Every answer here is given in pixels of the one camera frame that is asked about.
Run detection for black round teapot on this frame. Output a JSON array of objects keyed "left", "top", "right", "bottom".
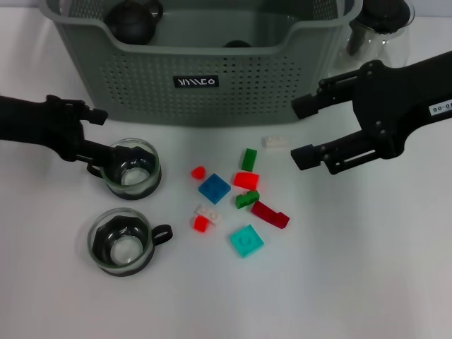
[{"left": 105, "top": 0, "right": 164, "bottom": 46}]

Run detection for glass teacup with black sleeve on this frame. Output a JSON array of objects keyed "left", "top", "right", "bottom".
[
  {"left": 86, "top": 138, "right": 163, "bottom": 201},
  {"left": 87, "top": 207, "right": 174, "bottom": 278}
]

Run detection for grey-green perforated storage bin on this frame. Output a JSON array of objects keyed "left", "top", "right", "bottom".
[{"left": 37, "top": 0, "right": 364, "bottom": 127}]

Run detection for red curved slope brick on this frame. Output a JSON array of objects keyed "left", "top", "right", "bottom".
[{"left": 232, "top": 171, "right": 261, "bottom": 191}]

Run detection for dark red long brick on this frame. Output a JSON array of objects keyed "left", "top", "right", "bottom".
[{"left": 250, "top": 201, "right": 291, "bottom": 230}]

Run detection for turquoise square plate brick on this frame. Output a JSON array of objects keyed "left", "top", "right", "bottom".
[{"left": 230, "top": 224, "right": 266, "bottom": 259}]

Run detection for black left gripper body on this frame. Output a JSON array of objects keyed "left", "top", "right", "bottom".
[{"left": 0, "top": 94, "right": 86, "bottom": 162}]

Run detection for white flat plate brick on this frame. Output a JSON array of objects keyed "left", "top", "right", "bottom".
[{"left": 194, "top": 203, "right": 224, "bottom": 227}]

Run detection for white two-stud brick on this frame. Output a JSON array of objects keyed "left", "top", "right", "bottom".
[{"left": 261, "top": 136, "right": 290, "bottom": 152}]

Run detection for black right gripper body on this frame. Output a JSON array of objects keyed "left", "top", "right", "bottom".
[{"left": 352, "top": 50, "right": 452, "bottom": 160}]

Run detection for long green brick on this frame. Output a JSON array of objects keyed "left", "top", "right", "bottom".
[{"left": 241, "top": 148, "right": 258, "bottom": 172}]

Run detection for short green studded brick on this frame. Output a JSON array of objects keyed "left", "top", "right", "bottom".
[{"left": 234, "top": 189, "right": 261, "bottom": 210}]

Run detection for glass carafe with black lid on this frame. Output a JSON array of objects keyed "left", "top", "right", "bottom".
[{"left": 331, "top": 0, "right": 416, "bottom": 77}]

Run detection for small red square brick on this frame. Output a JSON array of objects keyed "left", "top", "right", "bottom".
[{"left": 193, "top": 215, "right": 211, "bottom": 233}]

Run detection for blue square plate brick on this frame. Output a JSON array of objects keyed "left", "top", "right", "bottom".
[{"left": 198, "top": 172, "right": 232, "bottom": 206}]

